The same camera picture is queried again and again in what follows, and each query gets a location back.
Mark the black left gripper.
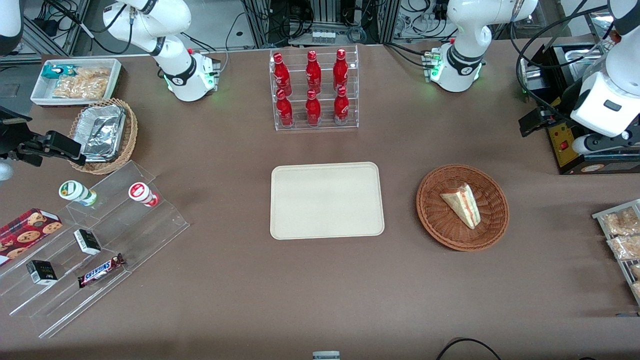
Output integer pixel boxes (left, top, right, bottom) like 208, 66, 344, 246
518, 80, 593, 137

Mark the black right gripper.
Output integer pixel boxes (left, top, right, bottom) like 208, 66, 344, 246
0, 106, 87, 168

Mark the triangular sandwich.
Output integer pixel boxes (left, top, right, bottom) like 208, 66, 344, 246
439, 183, 482, 230

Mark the light tan wicker basket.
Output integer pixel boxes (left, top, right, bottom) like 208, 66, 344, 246
68, 98, 139, 175

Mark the tray of packaged snacks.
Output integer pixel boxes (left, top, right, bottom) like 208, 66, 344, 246
592, 199, 640, 306

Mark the brown round wicker basket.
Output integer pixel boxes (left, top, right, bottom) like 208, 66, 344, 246
416, 164, 510, 252

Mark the beige rectangular tray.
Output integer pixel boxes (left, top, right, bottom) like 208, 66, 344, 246
270, 161, 385, 241

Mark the black yellow food warmer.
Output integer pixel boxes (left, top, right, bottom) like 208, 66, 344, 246
518, 42, 640, 176

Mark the green lid yogurt cup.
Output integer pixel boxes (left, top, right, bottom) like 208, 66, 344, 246
58, 180, 98, 207

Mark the white rectangular bin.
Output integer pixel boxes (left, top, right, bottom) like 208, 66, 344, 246
30, 58, 123, 108

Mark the stack of foil containers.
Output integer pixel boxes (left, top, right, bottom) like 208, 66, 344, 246
80, 104, 127, 163

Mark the clear bag of crackers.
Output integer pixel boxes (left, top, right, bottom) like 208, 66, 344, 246
52, 67, 112, 100

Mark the red chocolate chip cookie box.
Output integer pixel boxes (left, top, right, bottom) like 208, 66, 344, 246
0, 208, 64, 267

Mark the teal snack packet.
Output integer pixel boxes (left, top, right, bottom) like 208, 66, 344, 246
41, 64, 79, 81

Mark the small black carton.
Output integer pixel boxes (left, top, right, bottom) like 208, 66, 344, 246
73, 229, 102, 256
26, 260, 59, 286

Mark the red lid yogurt cup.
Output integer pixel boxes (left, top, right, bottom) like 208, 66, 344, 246
128, 182, 160, 208

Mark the clear acrylic stepped shelf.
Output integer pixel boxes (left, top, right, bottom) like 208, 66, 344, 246
0, 160, 191, 339

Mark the brown Snickers bar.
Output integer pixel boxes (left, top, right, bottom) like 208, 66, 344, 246
77, 253, 126, 289

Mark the clear bag of snacks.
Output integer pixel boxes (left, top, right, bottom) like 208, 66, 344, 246
607, 235, 640, 261
601, 207, 640, 236

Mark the red cola bottle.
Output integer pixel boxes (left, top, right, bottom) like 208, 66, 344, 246
333, 48, 350, 93
305, 50, 323, 94
275, 89, 295, 128
333, 86, 351, 126
305, 89, 322, 127
273, 52, 293, 97

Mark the clear acrylic bottle rack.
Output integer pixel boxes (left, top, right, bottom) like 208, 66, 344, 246
269, 45, 360, 132

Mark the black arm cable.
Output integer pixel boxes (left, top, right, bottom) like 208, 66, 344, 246
510, 0, 616, 126

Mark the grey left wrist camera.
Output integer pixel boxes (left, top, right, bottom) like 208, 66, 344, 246
571, 132, 640, 156

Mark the aluminium frame rack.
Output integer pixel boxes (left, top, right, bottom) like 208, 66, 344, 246
240, 0, 401, 47

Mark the black looped cable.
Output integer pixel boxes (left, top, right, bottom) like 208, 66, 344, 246
435, 338, 502, 360

